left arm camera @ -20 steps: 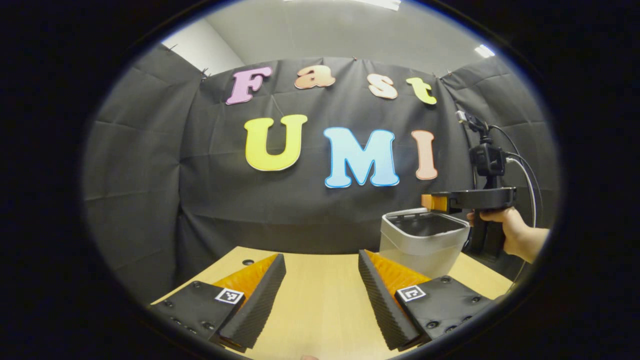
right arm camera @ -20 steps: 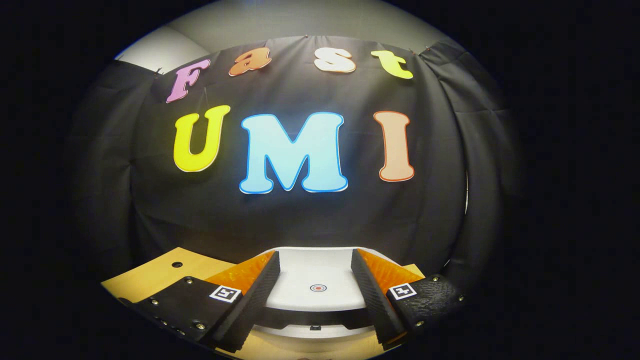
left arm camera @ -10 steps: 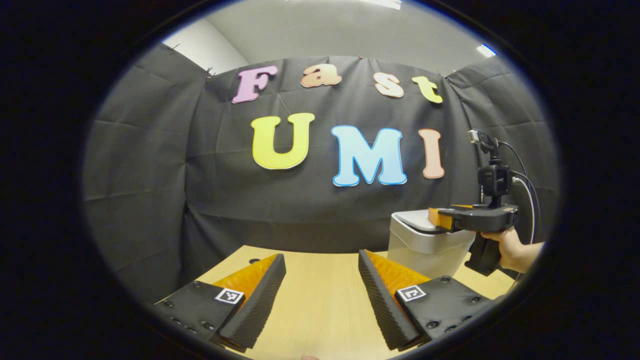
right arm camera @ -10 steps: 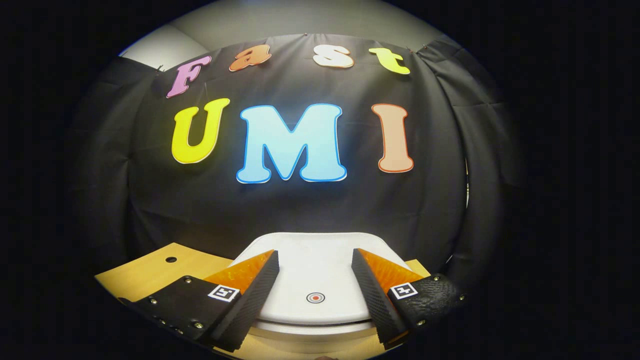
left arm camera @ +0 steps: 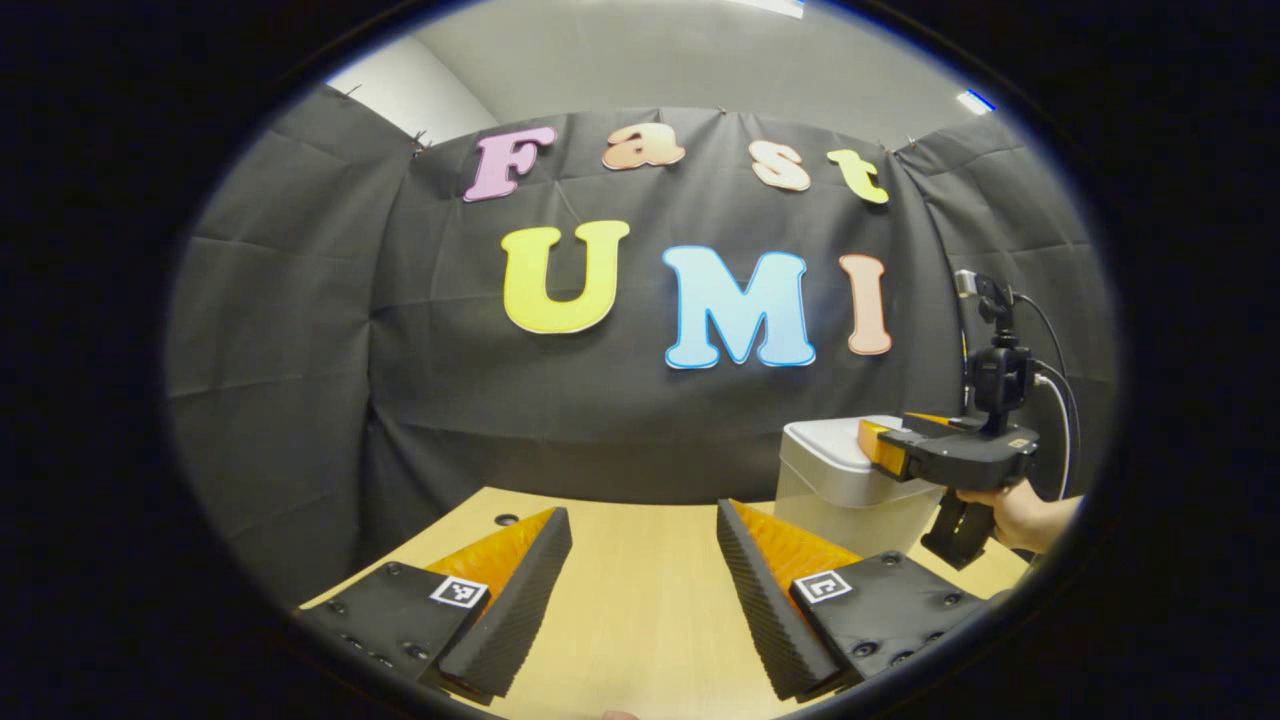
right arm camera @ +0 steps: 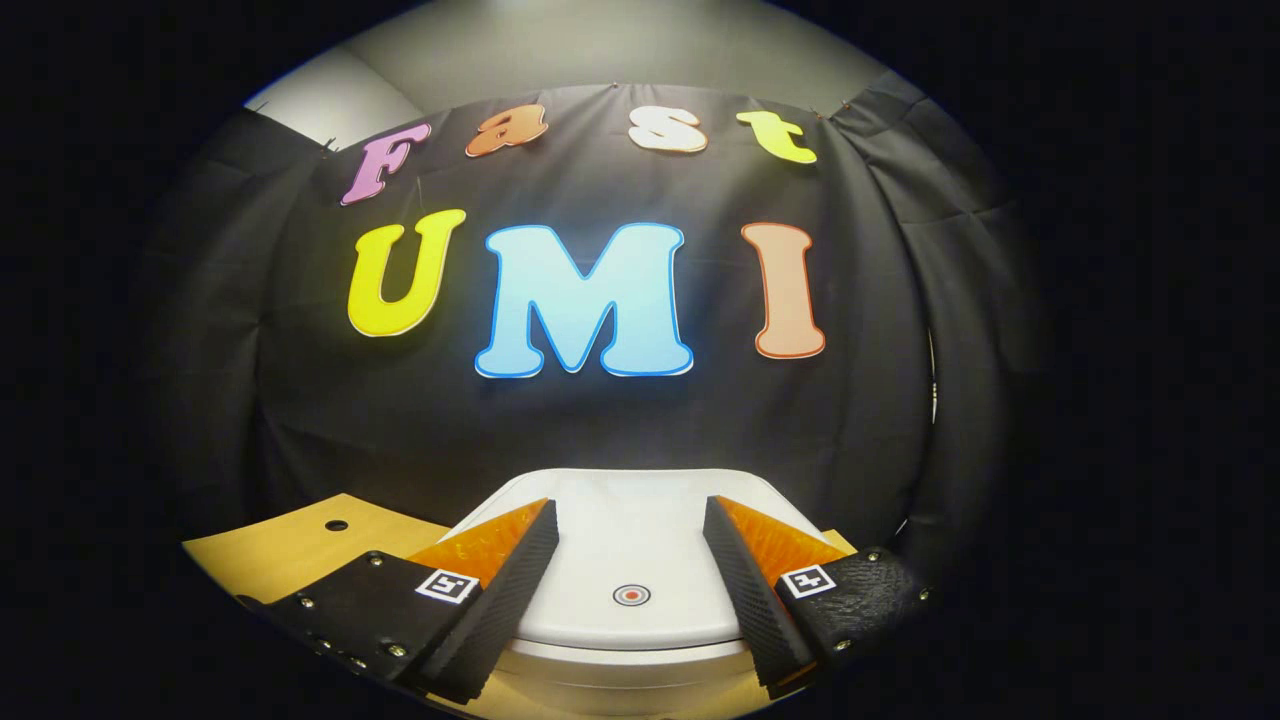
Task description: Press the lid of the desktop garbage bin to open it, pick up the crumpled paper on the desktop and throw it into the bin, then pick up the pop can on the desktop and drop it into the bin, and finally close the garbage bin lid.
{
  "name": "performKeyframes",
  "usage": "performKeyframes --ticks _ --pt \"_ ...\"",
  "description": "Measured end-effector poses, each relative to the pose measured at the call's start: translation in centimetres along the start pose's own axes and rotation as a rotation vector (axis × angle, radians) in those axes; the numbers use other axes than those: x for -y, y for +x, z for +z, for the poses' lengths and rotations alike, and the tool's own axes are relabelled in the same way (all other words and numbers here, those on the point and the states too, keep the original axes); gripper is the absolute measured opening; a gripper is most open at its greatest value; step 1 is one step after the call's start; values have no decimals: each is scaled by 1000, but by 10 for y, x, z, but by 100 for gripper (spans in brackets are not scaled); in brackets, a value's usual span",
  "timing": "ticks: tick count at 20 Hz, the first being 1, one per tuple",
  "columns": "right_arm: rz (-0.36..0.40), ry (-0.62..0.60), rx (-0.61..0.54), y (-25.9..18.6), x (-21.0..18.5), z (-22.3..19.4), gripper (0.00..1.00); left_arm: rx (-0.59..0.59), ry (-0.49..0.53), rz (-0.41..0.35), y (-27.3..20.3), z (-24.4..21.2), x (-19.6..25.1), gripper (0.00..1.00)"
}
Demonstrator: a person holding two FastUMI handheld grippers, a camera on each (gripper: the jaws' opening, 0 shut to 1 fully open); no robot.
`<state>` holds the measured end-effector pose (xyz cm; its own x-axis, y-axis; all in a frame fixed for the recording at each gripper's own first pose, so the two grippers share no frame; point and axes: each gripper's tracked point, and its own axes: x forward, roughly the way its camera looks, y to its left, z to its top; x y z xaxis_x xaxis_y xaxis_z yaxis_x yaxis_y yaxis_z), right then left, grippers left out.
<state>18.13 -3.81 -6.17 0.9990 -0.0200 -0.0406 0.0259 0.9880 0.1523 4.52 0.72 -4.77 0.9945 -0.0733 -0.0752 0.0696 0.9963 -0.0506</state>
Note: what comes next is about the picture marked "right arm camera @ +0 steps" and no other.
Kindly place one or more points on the black backdrop cloth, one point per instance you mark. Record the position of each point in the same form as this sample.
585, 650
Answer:
400, 440

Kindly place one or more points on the wooden desktop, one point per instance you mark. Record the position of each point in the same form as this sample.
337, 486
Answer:
290, 545

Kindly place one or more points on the white desktop garbage bin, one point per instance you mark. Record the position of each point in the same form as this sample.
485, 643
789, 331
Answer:
630, 540

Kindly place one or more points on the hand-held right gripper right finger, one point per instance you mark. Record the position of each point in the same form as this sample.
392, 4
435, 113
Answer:
745, 600

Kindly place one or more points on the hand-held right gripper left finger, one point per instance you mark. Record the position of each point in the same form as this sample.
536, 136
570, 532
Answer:
500, 610

